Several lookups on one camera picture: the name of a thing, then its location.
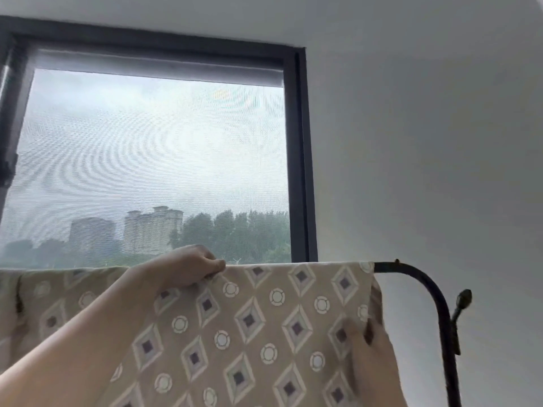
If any person's left forearm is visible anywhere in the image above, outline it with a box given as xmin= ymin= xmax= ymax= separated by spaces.
xmin=0 ymin=263 xmax=162 ymax=407

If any dark window latch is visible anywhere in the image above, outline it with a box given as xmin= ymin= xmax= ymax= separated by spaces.
xmin=0 ymin=151 xmax=18 ymax=188

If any person's right hand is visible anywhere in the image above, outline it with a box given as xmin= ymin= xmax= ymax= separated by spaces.
xmin=344 ymin=318 xmax=409 ymax=407

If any grey roller screen cassette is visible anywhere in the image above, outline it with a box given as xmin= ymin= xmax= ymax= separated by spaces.
xmin=29 ymin=47 xmax=286 ymax=88

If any dark grey window frame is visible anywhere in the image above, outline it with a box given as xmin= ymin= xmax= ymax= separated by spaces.
xmin=0 ymin=15 xmax=319 ymax=268

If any mesh window screen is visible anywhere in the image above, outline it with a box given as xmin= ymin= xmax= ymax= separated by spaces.
xmin=0 ymin=68 xmax=293 ymax=269

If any person's left hand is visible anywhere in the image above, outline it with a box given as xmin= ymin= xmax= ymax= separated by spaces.
xmin=138 ymin=244 xmax=227 ymax=293

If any beige diamond patterned cloth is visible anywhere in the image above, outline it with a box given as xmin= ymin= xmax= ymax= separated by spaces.
xmin=0 ymin=261 xmax=385 ymax=407

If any black metal drying rack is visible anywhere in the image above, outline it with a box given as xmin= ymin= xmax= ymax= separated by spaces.
xmin=372 ymin=259 xmax=473 ymax=407

